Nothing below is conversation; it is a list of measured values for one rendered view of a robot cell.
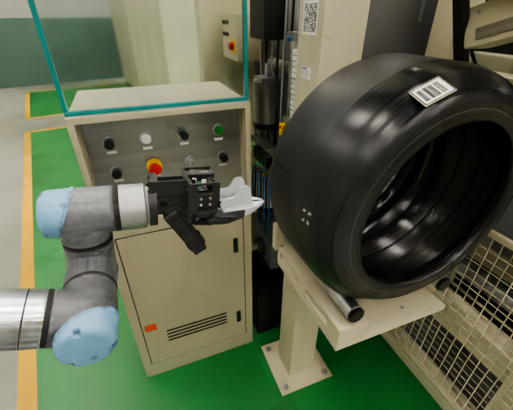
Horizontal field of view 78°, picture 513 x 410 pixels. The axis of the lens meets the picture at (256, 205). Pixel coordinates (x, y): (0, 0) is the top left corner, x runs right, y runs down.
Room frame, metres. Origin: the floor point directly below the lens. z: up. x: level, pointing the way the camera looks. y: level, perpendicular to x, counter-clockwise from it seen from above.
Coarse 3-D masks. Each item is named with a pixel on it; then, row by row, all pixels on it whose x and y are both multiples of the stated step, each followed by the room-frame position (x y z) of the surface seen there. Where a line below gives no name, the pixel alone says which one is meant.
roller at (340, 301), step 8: (312, 272) 0.66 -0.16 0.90; (328, 288) 0.59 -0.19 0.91; (336, 296) 0.55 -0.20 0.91; (344, 296) 0.55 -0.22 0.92; (336, 304) 0.54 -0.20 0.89; (344, 304) 0.53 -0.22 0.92; (352, 304) 0.52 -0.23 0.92; (344, 312) 0.51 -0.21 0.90; (352, 312) 0.50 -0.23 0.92; (360, 312) 0.50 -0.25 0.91; (352, 320) 0.50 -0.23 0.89
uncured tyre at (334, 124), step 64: (384, 64) 0.66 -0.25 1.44; (448, 64) 0.59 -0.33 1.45; (320, 128) 0.58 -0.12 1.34; (384, 128) 0.50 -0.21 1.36; (448, 128) 0.52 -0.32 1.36; (512, 128) 0.58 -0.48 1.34; (320, 192) 0.49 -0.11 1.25; (384, 192) 0.87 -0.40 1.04; (448, 192) 0.78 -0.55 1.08; (512, 192) 0.63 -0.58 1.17; (320, 256) 0.48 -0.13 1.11; (384, 256) 0.70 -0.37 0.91; (448, 256) 0.59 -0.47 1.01
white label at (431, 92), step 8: (432, 80) 0.55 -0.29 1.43; (440, 80) 0.54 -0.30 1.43; (416, 88) 0.54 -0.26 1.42; (424, 88) 0.53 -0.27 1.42; (432, 88) 0.53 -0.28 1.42; (440, 88) 0.53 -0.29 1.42; (448, 88) 0.53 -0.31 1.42; (416, 96) 0.52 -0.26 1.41; (424, 96) 0.52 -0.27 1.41; (432, 96) 0.52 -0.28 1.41; (440, 96) 0.51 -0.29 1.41; (424, 104) 0.50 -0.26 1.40
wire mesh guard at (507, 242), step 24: (504, 240) 0.67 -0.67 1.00; (480, 264) 0.70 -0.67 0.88; (480, 288) 0.68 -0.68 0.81; (456, 312) 0.70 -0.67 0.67; (480, 312) 0.65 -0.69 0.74; (408, 336) 0.82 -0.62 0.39; (456, 336) 0.67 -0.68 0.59; (480, 336) 0.62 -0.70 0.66; (432, 360) 0.70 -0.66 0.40; (480, 360) 0.59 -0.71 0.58; (432, 384) 0.67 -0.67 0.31; (504, 384) 0.52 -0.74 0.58; (456, 408) 0.57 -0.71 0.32
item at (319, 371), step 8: (272, 344) 1.04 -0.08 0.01; (264, 352) 0.99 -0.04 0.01; (272, 352) 0.99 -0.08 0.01; (272, 360) 0.95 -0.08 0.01; (280, 360) 0.95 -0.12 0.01; (320, 360) 0.95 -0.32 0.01; (272, 368) 0.91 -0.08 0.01; (280, 368) 0.91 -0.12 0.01; (312, 368) 0.91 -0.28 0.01; (320, 368) 0.91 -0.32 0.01; (280, 376) 0.87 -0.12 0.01; (288, 376) 0.87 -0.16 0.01; (296, 376) 0.87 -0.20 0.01; (304, 376) 0.87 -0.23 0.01; (312, 376) 0.87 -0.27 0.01; (320, 376) 0.87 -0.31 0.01; (328, 376) 0.87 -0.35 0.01; (280, 384) 0.83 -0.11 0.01; (288, 384) 0.83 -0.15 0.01; (296, 384) 0.83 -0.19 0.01; (304, 384) 0.83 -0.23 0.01; (288, 392) 0.79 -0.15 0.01
